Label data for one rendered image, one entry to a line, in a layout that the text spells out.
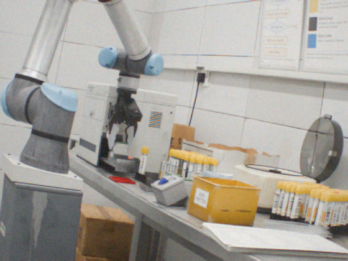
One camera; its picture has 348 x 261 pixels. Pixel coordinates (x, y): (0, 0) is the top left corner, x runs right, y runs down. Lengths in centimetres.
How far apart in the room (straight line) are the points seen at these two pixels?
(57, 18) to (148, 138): 70
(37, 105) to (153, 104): 70
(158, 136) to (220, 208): 85
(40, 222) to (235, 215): 52
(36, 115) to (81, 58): 188
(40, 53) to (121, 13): 27
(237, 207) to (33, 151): 57
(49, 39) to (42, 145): 33
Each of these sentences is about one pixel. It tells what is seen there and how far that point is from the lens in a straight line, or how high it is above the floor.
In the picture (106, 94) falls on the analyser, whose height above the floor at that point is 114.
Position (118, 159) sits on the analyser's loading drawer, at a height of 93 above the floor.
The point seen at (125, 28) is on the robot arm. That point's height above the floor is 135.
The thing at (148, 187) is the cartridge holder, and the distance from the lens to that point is 189.
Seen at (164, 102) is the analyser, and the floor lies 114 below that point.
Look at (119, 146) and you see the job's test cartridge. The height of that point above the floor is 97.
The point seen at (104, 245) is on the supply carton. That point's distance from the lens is 327.
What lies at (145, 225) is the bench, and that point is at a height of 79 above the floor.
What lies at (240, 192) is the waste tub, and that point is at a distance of 153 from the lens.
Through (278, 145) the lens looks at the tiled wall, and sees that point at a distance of 237.
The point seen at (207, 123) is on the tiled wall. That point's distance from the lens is 287.
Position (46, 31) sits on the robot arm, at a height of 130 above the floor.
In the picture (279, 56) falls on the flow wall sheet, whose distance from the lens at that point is 244.
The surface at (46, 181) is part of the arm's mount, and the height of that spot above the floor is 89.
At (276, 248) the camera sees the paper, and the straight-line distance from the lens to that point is 128.
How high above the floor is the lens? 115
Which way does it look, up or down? 3 degrees down
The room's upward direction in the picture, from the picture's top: 10 degrees clockwise
